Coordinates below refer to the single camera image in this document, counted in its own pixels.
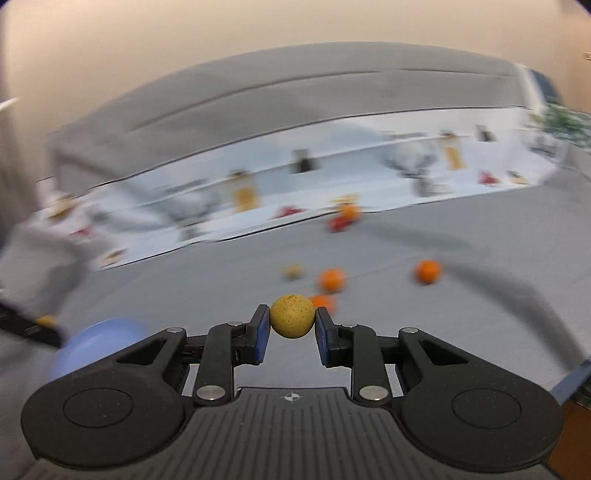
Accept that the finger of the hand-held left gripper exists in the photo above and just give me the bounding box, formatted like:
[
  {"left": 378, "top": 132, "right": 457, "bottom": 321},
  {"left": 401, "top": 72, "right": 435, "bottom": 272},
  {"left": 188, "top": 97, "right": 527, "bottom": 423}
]
[{"left": 0, "top": 300, "right": 64, "bottom": 350}]

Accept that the blue plate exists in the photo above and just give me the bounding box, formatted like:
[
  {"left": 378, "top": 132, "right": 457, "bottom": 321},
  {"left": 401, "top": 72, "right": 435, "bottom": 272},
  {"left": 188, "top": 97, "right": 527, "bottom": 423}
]
[{"left": 50, "top": 318, "right": 148, "bottom": 384}]

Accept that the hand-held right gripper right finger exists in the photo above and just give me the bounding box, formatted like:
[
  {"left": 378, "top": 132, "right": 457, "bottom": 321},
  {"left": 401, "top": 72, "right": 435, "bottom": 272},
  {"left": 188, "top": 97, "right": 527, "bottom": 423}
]
[{"left": 314, "top": 306, "right": 467, "bottom": 407}]

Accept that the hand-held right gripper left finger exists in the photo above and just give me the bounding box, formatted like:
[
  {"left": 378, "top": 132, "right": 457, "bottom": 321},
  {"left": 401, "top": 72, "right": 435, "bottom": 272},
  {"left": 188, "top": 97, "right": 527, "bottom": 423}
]
[{"left": 115, "top": 304, "right": 271, "bottom": 408}]

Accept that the green plant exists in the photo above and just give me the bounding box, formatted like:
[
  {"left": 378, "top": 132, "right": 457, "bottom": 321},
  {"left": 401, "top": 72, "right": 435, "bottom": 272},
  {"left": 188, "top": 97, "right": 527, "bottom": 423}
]
[{"left": 531, "top": 99, "right": 591, "bottom": 148}]

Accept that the grey duvet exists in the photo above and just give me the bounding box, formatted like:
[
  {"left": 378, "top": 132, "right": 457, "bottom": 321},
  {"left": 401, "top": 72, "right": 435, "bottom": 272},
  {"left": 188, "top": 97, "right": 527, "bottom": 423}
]
[{"left": 46, "top": 44, "right": 532, "bottom": 195}]

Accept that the grey bed cover cloth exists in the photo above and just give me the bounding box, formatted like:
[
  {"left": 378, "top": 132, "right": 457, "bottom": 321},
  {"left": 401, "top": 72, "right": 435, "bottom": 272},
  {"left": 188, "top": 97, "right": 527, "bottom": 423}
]
[{"left": 0, "top": 171, "right": 591, "bottom": 480}]

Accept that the white printed bed sheet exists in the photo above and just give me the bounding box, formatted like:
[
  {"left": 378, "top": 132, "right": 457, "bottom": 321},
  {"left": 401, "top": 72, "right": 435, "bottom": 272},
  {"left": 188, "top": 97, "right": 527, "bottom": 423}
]
[{"left": 28, "top": 104, "right": 561, "bottom": 273}]

